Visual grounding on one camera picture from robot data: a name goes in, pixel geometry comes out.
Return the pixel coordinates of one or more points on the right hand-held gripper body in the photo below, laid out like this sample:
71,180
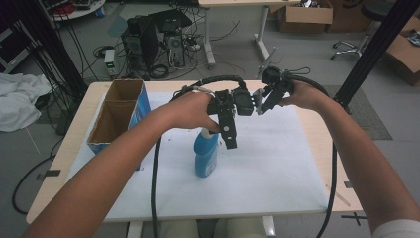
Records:
275,77

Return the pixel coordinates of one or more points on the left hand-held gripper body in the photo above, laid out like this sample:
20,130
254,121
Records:
243,101

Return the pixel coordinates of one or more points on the blue bottle with white cap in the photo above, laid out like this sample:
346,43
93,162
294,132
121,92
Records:
206,155

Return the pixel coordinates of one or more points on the person's right hand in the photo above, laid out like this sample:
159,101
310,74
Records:
307,95

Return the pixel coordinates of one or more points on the person's left hand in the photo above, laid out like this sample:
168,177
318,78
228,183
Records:
189,110

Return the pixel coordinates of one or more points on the white table mat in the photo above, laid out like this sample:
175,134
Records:
264,178

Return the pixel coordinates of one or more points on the open brown cardboard box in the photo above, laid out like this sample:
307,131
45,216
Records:
307,16

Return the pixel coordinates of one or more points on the white-legged desk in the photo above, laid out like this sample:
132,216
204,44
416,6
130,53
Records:
209,33

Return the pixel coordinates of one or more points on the grey floor mat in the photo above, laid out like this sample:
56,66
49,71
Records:
366,112

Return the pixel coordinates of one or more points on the black metal stand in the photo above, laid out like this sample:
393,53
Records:
373,53
52,43

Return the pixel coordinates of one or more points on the black office chair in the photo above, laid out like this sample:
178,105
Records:
369,20

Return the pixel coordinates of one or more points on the black computer tower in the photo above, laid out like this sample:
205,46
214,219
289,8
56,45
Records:
148,39

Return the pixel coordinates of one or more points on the open cardboard box blue sides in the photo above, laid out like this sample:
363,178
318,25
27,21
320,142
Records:
115,115

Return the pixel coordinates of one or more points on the small grey power supply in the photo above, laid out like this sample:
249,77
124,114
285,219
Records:
109,61

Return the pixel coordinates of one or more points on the person's white sleeve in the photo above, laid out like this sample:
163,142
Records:
399,229

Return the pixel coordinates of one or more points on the round white table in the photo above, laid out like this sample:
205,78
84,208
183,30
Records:
79,10

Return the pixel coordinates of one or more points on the white cloth heap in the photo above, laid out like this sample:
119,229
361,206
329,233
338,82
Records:
20,99

